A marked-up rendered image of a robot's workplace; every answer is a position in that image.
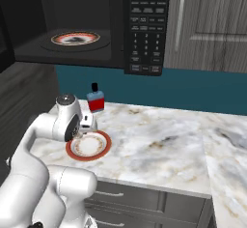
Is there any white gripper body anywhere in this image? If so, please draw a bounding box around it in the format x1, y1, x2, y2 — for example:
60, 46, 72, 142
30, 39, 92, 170
78, 121, 98, 135

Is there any red-rimmed white plate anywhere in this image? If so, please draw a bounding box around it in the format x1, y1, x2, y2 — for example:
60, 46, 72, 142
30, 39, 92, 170
65, 129, 113, 162

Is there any grey garlic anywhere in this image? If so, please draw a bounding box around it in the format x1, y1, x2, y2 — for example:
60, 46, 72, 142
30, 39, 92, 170
69, 35, 87, 43

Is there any black microwave oven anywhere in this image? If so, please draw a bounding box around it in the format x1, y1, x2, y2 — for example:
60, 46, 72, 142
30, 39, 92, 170
12, 0, 172, 77

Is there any black microwave door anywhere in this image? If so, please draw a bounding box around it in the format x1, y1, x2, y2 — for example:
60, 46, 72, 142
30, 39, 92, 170
0, 4, 16, 74

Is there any blue and red bottle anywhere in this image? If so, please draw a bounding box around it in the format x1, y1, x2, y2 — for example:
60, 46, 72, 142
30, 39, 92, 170
85, 82, 106, 114

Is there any grey drawer front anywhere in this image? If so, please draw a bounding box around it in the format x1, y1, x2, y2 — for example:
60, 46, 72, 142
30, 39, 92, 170
84, 203, 199, 228
87, 181, 167, 213

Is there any grey base cupboard door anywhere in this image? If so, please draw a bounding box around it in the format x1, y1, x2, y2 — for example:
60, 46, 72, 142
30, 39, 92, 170
164, 191, 207, 228

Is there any grey wooden cupboard door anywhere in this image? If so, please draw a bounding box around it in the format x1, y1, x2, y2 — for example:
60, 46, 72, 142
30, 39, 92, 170
163, 0, 247, 74

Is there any silver drawer handle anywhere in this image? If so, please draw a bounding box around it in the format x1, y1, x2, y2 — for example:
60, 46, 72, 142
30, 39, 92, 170
94, 189, 125, 198
94, 218, 126, 228

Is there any silver cupboard door handle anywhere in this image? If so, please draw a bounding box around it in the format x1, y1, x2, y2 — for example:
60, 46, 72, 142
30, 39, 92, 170
174, 0, 187, 53

